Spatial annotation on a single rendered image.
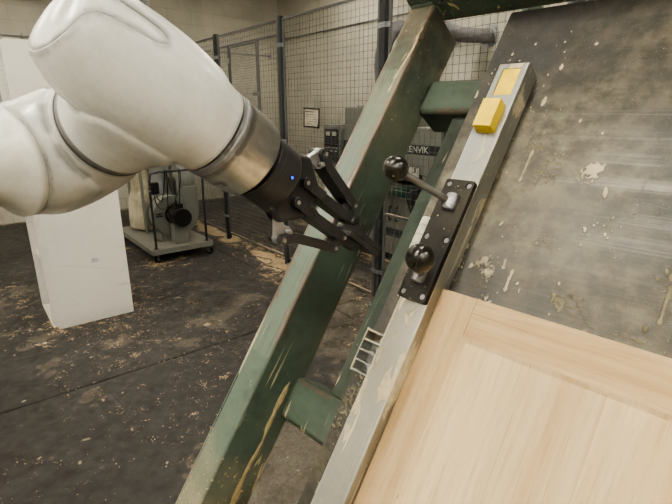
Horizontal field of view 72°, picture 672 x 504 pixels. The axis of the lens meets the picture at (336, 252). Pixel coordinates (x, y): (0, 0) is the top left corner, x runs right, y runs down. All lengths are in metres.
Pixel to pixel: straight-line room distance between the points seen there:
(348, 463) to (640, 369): 0.38
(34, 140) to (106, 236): 3.56
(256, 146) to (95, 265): 3.66
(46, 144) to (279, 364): 0.53
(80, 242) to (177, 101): 3.63
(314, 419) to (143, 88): 0.61
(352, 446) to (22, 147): 0.53
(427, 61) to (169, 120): 0.70
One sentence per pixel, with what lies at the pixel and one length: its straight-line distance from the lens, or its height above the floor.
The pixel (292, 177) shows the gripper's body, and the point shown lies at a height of 1.54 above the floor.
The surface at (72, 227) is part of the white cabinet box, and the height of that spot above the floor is 0.77.
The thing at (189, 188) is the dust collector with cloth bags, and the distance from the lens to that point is 5.69.
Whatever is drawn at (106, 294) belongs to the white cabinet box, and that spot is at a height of 0.20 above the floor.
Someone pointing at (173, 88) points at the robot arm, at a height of 1.62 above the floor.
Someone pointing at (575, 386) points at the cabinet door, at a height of 1.30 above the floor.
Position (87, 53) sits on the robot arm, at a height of 1.64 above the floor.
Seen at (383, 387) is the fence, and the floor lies 1.23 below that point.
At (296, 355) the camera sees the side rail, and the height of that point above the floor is 1.18.
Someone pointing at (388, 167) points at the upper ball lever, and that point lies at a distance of 0.67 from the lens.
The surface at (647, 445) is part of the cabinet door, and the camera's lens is 0.61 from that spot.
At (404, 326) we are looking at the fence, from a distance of 0.69.
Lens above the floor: 1.60
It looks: 17 degrees down
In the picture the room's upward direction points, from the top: straight up
